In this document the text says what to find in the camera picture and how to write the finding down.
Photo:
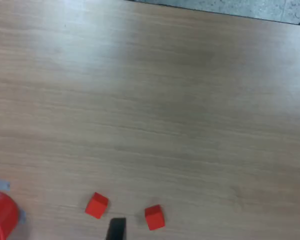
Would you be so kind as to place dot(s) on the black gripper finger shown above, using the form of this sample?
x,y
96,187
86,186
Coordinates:
x,y
116,230

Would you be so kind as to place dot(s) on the red cube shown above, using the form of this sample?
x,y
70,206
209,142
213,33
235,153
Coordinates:
x,y
154,218
96,206

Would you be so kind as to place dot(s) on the red plastic cup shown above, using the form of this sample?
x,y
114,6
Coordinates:
x,y
1,215

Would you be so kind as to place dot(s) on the blue tape piece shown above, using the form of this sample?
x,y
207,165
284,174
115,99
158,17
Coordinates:
x,y
0,184

